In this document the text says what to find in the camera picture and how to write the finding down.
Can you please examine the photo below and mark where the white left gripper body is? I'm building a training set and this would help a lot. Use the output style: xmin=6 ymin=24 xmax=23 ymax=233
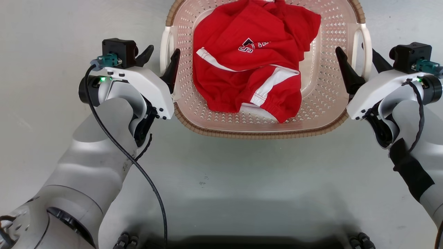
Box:
xmin=99 ymin=66 xmax=174 ymax=120

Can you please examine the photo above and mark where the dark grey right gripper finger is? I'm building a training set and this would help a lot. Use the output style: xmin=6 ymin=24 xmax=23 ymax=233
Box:
xmin=372 ymin=48 xmax=394 ymax=74
xmin=335 ymin=47 xmax=366 ymax=94

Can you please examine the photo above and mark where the cream perforated laundry basket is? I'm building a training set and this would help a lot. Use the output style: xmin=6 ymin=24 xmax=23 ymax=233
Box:
xmin=160 ymin=0 xmax=373 ymax=140

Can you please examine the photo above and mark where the teal left camera connector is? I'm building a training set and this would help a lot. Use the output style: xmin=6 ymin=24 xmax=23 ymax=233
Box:
xmin=91 ymin=54 xmax=122 ymax=70

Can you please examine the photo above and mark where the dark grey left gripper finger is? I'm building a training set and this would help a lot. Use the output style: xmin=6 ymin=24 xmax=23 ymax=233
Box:
xmin=160 ymin=48 xmax=181 ymax=94
xmin=135 ymin=45 xmax=154 ymax=68

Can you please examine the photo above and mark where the teal camera connector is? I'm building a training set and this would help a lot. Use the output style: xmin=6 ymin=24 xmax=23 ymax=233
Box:
xmin=412 ymin=59 xmax=443 ymax=77
xmin=91 ymin=54 xmax=122 ymax=70

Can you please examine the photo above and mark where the teal right camera connector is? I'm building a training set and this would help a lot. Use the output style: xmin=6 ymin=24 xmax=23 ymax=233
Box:
xmin=412 ymin=59 xmax=443 ymax=77

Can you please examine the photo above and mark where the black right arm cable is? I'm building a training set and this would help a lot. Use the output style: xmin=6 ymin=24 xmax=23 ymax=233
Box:
xmin=401 ymin=79 xmax=425 ymax=154

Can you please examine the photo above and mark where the long black left arm cable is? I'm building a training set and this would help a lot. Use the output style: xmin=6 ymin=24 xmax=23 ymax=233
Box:
xmin=84 ymin=61 xmax=169 ymax=249

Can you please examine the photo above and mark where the red garment with white stripes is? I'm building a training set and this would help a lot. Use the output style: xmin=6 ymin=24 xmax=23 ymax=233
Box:
xmin=192 ymin=0 xmax=322 ymax=124

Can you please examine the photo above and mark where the black strap on right arm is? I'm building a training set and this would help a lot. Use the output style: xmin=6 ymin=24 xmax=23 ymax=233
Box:
xmin=389 ymin=138 xmax=435 ymax=203

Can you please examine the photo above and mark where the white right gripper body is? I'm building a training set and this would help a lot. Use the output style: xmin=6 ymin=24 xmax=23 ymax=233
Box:
xmin=347 ymin=69 xmax=424 ymax=120

